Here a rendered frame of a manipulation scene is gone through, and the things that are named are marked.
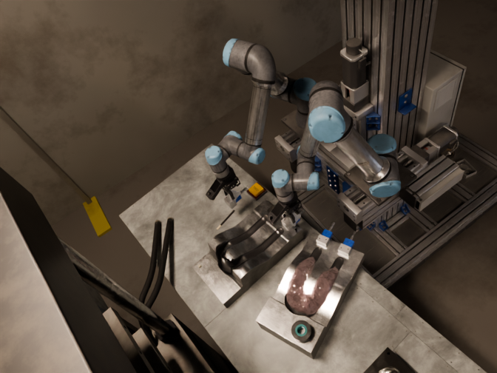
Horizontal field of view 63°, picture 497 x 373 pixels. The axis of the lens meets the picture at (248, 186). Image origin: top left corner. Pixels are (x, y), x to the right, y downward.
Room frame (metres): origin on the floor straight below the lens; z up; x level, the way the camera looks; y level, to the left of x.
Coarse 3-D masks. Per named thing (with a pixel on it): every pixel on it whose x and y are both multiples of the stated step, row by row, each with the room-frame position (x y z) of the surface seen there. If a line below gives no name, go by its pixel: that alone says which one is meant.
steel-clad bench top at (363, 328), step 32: (192, 160) 1.72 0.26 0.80; (160, 192) 1.57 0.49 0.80; (192, 192) 1.48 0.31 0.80; (128, 224) 1.44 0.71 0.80; (160, 224) 1.35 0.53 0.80; (192, 224) 1.27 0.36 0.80; (224, 224) 1.19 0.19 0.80; (160, 256) 1.16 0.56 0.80; (192, 256) 1.08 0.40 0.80; (288, 256) 0.89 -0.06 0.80; (192, 288) 0.92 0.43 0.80; (256, 288) 0.80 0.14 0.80; (352, 288) 0.63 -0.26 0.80; (384, 288) 0.58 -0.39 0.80; (224, 320) 0.71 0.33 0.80; (352, 320) 0.50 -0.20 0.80; (384, 320) 0.45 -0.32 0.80; (416, 320) 0.41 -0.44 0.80; (224, 352) 0.57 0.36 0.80; (256, 352) 0.52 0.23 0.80; (288, 352) 0.48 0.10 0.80; (320, 352) 0.43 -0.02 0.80; (352, 352) 0.39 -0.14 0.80; (416, 352) 0.30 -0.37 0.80; (448, 352) 0.26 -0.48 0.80
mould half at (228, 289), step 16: (256, 208) 1.15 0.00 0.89; (240, 224) 1.10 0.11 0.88; (272, 224) 1.03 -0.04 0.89; (224, 240) 1.02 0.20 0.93; (256, 240) 0.99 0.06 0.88; (288, 240) 0.92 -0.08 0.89; (208, 256) 1.02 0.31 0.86; (256, 256) 0.90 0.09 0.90; (272, 256) 0.88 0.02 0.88; (208, 272) 0.93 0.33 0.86; (240, 272) 0.83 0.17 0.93; (256, 272) 0.83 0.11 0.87; (224, 288) 0.83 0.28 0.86; (240, 288) 0.80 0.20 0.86; (224, 304) 0.76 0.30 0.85
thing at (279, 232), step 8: (264, 216) 1.09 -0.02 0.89; (256, 224) 1.07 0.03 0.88; (248, 232) 1.04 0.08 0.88; (280, 232) 0.97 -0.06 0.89; (232, 240) 1.02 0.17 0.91; (240, 240) 1.01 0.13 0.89; (272, 240) 0.96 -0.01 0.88; (216, 248) 0.99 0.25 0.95; (224, 248) 1.00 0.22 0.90; (256, 248) 0.94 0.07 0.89; (264, 248) 0.93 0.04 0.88; (224, 256) 0.93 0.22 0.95; (240, 256) 0.91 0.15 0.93; (248, 256) 0.91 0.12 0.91; (224, 264) 0.93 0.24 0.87; (232, 264) 0.90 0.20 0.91; (240, 264) 0.86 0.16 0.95; (224, 272) 0.88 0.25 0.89; (232, 272) 0.87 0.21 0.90
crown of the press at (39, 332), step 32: (0, 192) 0.67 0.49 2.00; (0, 224) 0.58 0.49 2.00; (32, 224) 0.62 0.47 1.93; (0, 256) 0.50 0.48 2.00; (32, 256) 0.47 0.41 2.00; (64, 256) 0.57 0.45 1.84; (0, 288) 0.43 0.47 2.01; (32, 288) 0.41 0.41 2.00; (64, 288) 0.42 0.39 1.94; (0, 320) 0.37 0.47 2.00; (32, 320) 0.34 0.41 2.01; (64, 320) 0.32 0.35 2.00; (96, 320) 0.37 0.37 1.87; (0, 352) 0.31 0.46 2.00; (32, 352) 0.29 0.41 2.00; (64, 352) 0.27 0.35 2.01; (96, 352) 0.28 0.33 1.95
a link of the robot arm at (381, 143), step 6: (372, 138) 1.01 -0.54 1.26; (378, 138) 1.00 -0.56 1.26; (384, 138) 0.98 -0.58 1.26; (390, 138) 0.97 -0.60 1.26; (372, 144) 0.97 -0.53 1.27; (378, 144) 0.96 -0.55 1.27; (384, 144) 0.95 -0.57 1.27; (390, 144) 0.94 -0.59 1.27; (378, 150) 0.93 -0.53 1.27; (384, 150) 0.92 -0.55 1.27; (390, 150) 0.92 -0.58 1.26; (384, 156) 0.91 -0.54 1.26; (390, 156) 0.90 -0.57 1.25
